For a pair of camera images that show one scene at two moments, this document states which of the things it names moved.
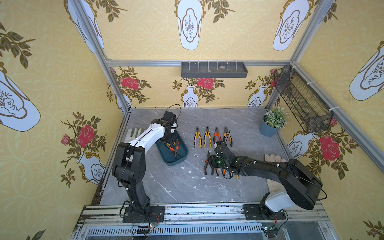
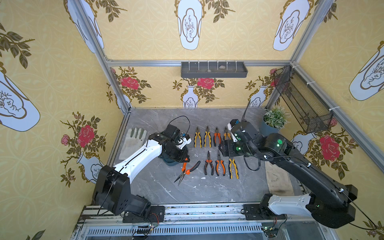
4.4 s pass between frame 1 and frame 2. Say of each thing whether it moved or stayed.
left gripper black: moved
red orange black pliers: stayed
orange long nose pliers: moved
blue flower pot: stayed
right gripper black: moved
